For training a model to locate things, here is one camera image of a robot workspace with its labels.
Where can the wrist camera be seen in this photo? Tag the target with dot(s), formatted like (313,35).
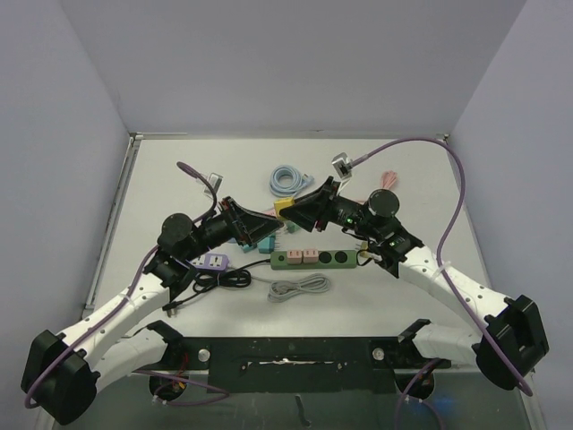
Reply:
(215,180)
(343,166)

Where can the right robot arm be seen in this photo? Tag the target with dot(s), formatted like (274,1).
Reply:
(512,337)

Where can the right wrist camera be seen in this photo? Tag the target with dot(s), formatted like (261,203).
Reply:
(343,166)

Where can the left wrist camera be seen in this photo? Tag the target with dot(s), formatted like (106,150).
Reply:
(215,180)

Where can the green power strip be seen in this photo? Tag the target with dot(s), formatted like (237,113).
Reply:
(328,260)

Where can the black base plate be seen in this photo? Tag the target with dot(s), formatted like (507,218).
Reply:
(296,365)

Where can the purple power strip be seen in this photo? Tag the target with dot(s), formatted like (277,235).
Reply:
(211,262)

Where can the yellow charger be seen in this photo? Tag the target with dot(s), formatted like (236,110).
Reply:
(281,204)
(362,250)

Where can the small green charger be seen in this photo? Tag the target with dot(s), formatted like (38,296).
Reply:
(290,228)

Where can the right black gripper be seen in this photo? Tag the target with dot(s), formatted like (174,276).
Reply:
(328,204)

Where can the pink charger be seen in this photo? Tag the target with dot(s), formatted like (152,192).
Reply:
(294,257)
(310,256)

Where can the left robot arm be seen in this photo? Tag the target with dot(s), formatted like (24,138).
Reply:
(65,372)

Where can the teal charger lower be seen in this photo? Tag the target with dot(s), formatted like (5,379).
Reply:
(268,245)

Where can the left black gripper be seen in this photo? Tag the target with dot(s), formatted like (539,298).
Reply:
(260,225)

